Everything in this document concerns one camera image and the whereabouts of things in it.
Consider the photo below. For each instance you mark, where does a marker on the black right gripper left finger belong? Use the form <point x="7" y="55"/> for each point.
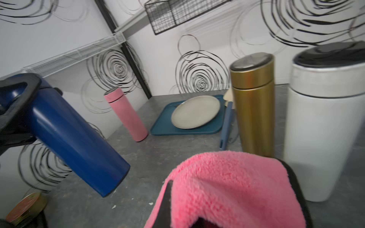
<point x="163" y="219"/>

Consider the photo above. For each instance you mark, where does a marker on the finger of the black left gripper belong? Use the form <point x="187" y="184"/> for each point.
<point x="17" y="94"/>

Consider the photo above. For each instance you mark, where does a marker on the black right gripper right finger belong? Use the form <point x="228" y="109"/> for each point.
<point x="200" y="223"/>

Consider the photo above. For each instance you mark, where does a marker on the pink microfiber cloth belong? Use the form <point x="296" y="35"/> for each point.
<point x="234" y="190"/>

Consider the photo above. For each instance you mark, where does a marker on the blue thermos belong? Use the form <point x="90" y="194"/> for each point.
<point x="71" y="138"/>

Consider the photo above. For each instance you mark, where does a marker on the pink thermos steel lid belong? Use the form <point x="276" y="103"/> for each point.
<point x="126" y="113"/>

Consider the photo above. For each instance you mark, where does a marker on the gold thermos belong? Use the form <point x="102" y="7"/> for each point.
<point x="253" y="91"/>

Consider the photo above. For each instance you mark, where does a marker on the white thermos black lid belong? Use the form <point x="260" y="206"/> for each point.
<point x="326" y="108"/>

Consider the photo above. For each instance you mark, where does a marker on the tape roll on floor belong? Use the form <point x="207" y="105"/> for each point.
<point x="27" y="210"/>

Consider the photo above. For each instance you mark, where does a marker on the teal plastic tray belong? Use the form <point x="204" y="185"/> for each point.
<point x="163" y="125"/>

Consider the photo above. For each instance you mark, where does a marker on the grey round plate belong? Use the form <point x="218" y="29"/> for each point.
<point x="195" y="112"/>

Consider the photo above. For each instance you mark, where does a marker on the cream spatula blue handle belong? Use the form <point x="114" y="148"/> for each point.
<point x="227" y="122"/>

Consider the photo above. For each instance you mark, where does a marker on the aluminium wall rail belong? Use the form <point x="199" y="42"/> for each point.
<point x="133" y="24"/>

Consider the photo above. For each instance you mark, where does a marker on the black wire basket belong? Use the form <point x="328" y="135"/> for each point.
<point x="166" y="15"/>

